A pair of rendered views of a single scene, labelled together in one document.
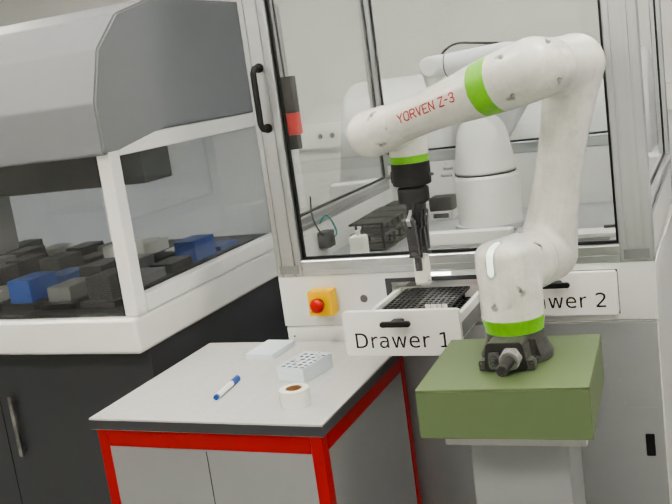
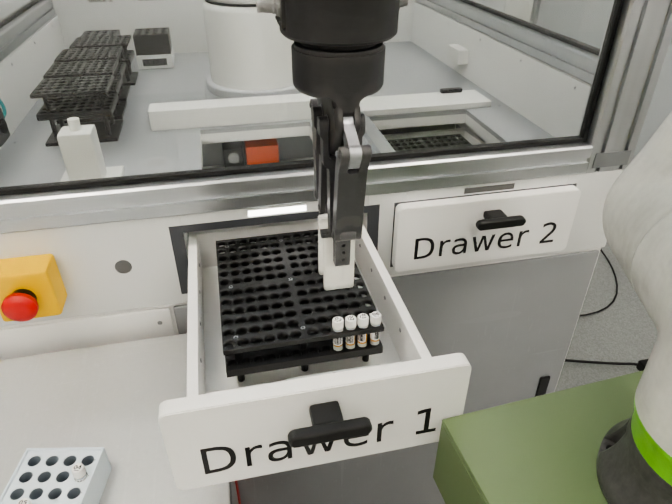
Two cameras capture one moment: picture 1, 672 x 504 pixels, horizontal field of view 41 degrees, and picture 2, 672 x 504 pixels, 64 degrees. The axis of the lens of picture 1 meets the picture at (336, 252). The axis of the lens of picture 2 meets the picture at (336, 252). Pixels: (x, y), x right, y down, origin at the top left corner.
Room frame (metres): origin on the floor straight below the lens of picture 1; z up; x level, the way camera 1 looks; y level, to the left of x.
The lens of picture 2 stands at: (1.77, 0.07, 1.30)
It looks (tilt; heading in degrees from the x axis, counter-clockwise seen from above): 33 degrees down; 324
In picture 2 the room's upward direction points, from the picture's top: straight up
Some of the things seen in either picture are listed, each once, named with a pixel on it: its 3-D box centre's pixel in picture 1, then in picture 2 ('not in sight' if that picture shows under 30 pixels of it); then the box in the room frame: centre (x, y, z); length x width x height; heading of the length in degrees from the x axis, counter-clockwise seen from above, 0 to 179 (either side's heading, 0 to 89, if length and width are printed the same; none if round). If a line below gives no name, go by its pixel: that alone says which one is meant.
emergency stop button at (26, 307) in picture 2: (317, 305); (21, 304); (2.43, 0.07, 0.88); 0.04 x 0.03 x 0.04; 66
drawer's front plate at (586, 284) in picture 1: (558, 293); (485, 228); (2.21, -0.54, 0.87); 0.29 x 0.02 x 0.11; 66
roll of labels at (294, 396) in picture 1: (294, 396); not in sight; (1.98, 0.14, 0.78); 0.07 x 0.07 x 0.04
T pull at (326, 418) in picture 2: (396, 322); (327, 421); (2.04, -0.12, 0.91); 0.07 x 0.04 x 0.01; 66
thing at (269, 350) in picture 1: (270, 349); not in sight; (2.43, 0.22, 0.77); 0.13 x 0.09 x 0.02; 152
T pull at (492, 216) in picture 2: (555, 284); (497, 218); (2.18, -0.53, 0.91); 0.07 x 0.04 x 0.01; 66
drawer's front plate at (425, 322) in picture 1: (401, 332); (322, 421); (2.06, -0.13, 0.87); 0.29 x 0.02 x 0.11; 66
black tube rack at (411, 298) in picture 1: (426, 310); (291, 299); (2.24, -0.21, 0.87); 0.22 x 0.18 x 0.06; 156
